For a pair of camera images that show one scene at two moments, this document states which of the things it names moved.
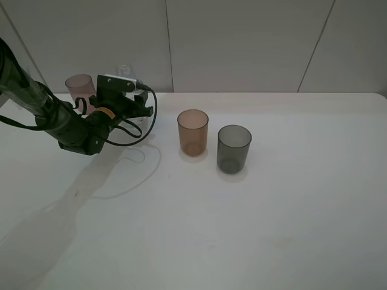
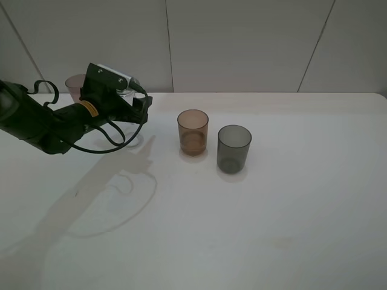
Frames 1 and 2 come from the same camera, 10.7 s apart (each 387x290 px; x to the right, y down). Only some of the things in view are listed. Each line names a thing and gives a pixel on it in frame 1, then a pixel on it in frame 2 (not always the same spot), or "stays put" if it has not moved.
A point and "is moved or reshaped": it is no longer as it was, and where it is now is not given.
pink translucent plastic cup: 81,86 stays put
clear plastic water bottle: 127,70 is moved or reshaped
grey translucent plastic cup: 233,148 stays put
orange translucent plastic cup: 193,128 stays put
